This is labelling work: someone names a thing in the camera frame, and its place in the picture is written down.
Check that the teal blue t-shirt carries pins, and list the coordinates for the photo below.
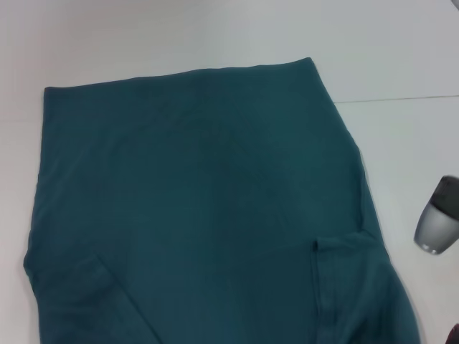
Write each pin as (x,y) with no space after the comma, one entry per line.
(197,215)

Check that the silver and black right robot arm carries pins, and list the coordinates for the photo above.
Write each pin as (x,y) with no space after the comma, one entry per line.
(437,222)

